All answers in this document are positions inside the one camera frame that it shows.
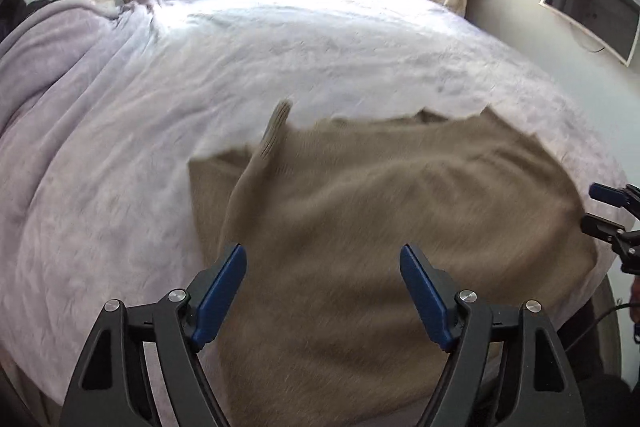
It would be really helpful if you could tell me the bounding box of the olive brown knit sweater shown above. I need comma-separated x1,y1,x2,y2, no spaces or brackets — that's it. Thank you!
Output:
189,103,598,426

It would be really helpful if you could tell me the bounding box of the black clothes pile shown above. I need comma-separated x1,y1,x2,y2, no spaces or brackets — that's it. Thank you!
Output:
0,0,50,40

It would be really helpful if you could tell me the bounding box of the person's right hand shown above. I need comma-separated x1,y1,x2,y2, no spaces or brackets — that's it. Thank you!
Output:
629,275,640,324

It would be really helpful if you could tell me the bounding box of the lavender quilted bedspread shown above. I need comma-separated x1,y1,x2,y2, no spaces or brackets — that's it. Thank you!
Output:
1,0,626,402

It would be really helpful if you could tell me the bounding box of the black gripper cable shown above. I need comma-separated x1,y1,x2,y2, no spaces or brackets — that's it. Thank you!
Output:
564,300,640,353

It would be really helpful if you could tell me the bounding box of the wall mounted curved television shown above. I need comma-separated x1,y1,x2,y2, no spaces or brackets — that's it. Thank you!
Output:
539,0,639,66

